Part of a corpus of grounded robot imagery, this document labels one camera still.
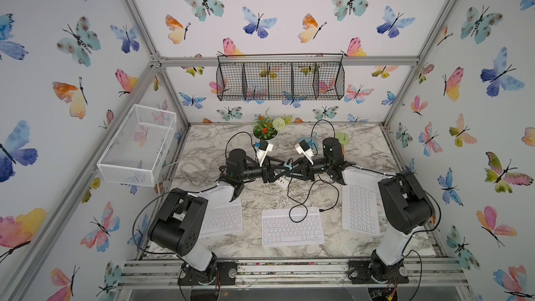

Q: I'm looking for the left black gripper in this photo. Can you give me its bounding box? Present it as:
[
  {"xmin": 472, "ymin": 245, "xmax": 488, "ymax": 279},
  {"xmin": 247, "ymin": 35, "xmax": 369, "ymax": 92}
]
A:
[{"xmin": 237, "ymin": 157, "xmax": 288, "ymax": 186}]

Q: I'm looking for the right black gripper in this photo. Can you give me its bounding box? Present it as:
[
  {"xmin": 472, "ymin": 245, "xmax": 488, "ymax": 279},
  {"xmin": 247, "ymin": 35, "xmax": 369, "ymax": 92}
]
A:
[{"xmin": 285, "ymin": 157, "xmax": 333, "ymax": 183}]

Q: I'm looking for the black charging cable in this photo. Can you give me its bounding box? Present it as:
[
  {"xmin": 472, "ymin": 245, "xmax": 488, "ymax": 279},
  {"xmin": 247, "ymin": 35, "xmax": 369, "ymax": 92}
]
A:
[{"xmin": 286, "ymin": 175, "xmax": 341, "ymax": 224}]

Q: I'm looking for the white wireless keyboard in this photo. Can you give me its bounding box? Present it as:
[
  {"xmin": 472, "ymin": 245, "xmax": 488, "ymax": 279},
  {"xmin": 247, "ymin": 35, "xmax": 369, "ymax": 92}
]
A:
[
  {"xmin": 200, "ymin": 199, "xmax": 243, "ymax": 239},
  {"xmin": 342, "ymin": 185, "xmax": 380, "ymax": 236},
  {"xmin": 261, "ymin": 207, "xmax": 325, "ymax": 247}
]

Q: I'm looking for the white power strip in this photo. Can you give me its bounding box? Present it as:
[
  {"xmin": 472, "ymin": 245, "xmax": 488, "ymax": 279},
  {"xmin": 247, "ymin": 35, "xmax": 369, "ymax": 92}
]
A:
[{"xmin": 274, "ymin": 177, "xmax": 290, "ymax": 190}]

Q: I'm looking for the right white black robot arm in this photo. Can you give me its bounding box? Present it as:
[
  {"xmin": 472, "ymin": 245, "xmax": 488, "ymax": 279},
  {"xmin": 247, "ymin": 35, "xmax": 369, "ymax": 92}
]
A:
[{"xmin": 286, "ymin": 137, "xmax": 435, "ymax": 268}]

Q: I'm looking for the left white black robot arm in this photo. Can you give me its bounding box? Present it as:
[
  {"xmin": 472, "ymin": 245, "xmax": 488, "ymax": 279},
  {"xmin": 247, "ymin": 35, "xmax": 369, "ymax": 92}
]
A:
[{"xmin": 148, "ymin": 149, "xmax": 288, "ymax": 273}]

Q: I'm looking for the white potted flower plant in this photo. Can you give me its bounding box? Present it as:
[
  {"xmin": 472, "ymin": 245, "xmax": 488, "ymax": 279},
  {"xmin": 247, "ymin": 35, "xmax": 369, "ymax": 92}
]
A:
[{"xmin": 253, "ymin": 110, "xmax": 293, "ymax": 141}]

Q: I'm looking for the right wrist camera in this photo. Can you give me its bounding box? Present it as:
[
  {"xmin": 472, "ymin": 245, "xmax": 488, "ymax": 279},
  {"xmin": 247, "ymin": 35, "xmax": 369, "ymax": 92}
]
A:
[{"xmin": 295, "ymin": 139, "xmax": 314, "ymax": 164}]

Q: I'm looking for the black wire wall basket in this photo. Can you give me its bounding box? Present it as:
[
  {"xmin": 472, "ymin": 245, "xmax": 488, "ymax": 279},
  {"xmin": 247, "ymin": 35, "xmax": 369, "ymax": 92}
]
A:
[{"xmin": 213, "ymin": 53, "xmax": 346, "ymax": 102}]

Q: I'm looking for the white mesh wall basket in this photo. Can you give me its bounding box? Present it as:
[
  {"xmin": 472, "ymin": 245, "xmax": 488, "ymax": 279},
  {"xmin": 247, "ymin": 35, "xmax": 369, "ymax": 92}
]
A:
[{"xmin": 97, "ymin": 104, "xmax": 177, "ymax": 187}]

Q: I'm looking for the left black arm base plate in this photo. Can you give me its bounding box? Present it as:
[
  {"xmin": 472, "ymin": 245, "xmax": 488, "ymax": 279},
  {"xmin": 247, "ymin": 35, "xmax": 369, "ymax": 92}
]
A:
[{"xmin": 178, "ymin": 260, "xmax": 238, "ymax": 286}]

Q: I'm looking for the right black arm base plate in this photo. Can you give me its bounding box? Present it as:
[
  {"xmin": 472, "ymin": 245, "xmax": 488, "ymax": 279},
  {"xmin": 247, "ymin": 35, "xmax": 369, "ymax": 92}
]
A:
[{"xmin": 347, "ymin": 259, "xmax": 409, "ymax": 284}]

